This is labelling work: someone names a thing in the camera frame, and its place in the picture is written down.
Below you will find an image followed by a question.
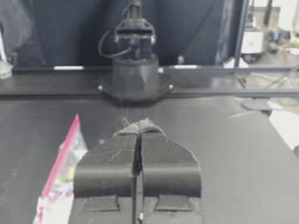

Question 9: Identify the white sheet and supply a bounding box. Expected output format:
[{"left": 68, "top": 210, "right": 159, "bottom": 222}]
[{"left": 267, "top": 109, "right": 299, "bottom": 151}]

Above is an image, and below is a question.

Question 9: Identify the white equipment box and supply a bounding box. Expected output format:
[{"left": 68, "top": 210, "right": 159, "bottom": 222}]
[{"left": 240, "top": 29, "right": 267, "bottom": 56}]

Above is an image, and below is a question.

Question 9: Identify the black metal frame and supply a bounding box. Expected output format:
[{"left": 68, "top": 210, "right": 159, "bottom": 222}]
[{"left": 0, "top": 0, "right": 299, "bottom": 100}]

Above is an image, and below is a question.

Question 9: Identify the thin black camera cable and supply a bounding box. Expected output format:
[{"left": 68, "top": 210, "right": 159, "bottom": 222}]
[{"left": 97, "top": 27, "right": 135, "bottom": 60}]

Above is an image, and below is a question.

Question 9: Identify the clear bag with pink zip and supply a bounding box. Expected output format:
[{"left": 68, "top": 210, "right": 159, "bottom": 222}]
[{"left": 32, "top": 113, "right": 89, "bottom": 224}]

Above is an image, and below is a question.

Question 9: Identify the black backdrop curtain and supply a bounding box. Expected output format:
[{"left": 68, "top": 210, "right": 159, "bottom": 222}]
[{"left": 0, "top": 0, "right": 243, "bottom": 67}]

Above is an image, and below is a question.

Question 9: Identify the white plastic object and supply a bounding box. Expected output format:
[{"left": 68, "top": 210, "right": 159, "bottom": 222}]
[{"left": 0, "top": 30, "right": 15, "bottom": 81}]

